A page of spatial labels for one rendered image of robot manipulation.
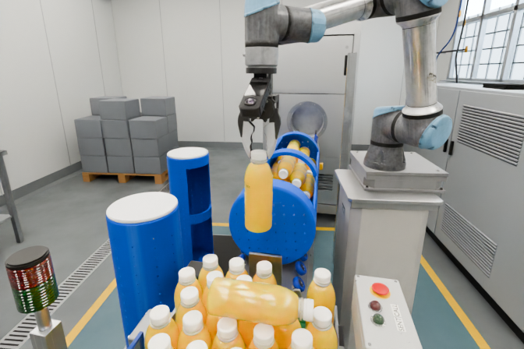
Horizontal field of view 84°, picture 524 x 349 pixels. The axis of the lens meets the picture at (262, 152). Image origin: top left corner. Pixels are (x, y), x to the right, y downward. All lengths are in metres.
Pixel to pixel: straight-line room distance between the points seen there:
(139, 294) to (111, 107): 3.43
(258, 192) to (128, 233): 0.67
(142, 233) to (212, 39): 5.14
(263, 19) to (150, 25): 5.86
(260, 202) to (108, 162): 4.14
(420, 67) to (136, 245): 1.15
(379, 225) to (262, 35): 0.79
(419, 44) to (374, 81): 5.12
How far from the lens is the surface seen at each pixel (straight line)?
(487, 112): 2.60
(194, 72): 6.13
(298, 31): 0.71
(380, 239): 1.19
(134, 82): 6.62
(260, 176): 0.68
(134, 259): 1.30
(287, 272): 1.06
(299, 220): 0.94
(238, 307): 0.62
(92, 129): 4.74
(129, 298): 1.43
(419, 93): 1.02
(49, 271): 0.69
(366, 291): 0.76
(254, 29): 0.66
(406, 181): 1.18
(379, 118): 1.14
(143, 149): 4.43
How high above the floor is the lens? 1.57
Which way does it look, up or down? 16 degrees down
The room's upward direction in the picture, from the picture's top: straight up
